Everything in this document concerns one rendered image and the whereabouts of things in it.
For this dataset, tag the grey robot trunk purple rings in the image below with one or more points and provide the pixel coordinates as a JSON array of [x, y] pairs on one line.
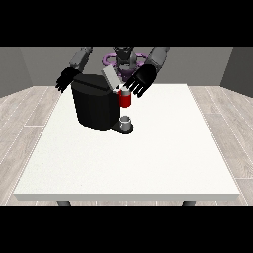
[[124, 62]]

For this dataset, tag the small grey coffee pod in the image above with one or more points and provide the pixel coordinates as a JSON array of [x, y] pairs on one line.
[[124, 89]]

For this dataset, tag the small grey cup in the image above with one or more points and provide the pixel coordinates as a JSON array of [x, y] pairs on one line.
[[125, 123]]

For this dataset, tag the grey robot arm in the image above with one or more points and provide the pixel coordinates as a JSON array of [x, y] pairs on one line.
[[80, 58], [158, 58]]

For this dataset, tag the red pod holder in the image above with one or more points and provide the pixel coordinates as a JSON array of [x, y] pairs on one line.
[[125, 101]]

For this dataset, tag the black coffee machine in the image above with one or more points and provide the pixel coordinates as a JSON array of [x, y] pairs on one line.
[[92, 105]]

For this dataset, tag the pale grey machine lid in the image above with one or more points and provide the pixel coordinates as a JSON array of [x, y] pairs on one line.
[[110, 76]]

